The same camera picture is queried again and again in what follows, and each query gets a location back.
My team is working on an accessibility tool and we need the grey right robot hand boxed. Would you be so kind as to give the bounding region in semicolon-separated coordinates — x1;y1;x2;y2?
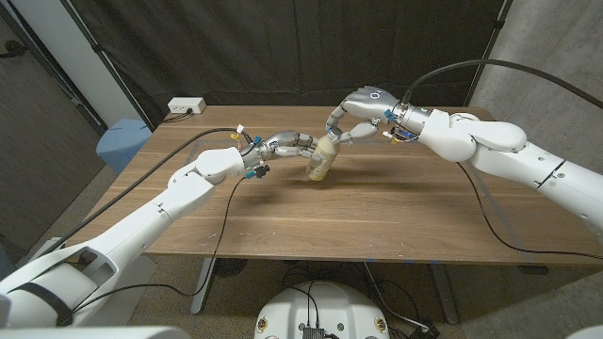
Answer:
325;86;412;145

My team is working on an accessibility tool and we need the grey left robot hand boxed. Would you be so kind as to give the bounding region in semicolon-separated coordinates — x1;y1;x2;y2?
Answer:
240;130;321;171

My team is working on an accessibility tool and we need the beige drink bottle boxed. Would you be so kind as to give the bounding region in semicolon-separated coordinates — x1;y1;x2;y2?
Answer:
305;133;341;182

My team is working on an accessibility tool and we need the white power strip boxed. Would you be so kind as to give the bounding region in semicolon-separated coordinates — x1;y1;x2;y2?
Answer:
167;97;207;115

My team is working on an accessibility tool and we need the black backdrop curtain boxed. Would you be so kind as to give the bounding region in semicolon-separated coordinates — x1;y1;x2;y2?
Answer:
60;0;514;131

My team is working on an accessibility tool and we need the black backdrop stand pole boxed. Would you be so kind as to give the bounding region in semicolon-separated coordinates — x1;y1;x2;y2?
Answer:
464;0;513;107
60;0;155;132

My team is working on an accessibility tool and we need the round black floor grille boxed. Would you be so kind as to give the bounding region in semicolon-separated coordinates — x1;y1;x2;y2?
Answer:
214;257;249;279

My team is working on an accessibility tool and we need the light blue bin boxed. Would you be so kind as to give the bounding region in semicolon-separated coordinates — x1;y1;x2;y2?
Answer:
95;118;153;175

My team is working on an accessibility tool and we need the grey table leg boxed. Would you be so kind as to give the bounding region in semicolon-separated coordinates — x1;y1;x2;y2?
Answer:
190;257;218;315
431;263;460;325

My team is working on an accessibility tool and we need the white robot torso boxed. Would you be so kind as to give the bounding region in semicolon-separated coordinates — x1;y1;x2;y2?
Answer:
253;280;391;339

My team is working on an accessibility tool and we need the black power adapter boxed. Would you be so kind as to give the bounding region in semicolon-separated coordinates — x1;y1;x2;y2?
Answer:
409;322;442;339

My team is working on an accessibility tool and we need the person in blue jeans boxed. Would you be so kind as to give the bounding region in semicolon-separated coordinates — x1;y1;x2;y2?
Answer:
0;244;15;279

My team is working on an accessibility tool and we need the black power strip cord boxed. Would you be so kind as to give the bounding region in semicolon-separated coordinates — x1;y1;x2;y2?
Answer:
162;107;194;124

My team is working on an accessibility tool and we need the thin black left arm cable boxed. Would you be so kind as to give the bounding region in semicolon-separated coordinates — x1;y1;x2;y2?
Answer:
70;173;251;315

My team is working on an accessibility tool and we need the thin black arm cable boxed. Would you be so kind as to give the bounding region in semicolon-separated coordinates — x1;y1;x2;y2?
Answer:
456;162;603;261
70;173;251;315

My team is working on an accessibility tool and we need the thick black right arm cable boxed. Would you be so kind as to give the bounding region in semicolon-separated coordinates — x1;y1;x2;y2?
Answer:
402;58;603;110

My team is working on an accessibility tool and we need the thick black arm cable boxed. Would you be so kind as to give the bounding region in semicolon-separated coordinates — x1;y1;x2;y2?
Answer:
40;126;251;258
402;58;603;110

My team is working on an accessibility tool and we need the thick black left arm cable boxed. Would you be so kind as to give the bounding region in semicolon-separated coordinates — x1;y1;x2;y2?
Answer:
40;126;251;258

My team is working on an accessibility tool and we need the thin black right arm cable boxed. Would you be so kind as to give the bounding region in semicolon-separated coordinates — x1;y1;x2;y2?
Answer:
456;162;603;261

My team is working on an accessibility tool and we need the black torso cable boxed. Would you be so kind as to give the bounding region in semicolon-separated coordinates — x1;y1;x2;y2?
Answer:
282;266;321;327

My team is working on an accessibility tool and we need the grey floor cable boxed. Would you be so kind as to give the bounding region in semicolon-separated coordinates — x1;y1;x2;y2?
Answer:
362;261;430;331

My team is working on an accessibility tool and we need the black door handle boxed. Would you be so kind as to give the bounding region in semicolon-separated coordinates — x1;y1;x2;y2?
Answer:
0;40;28;60

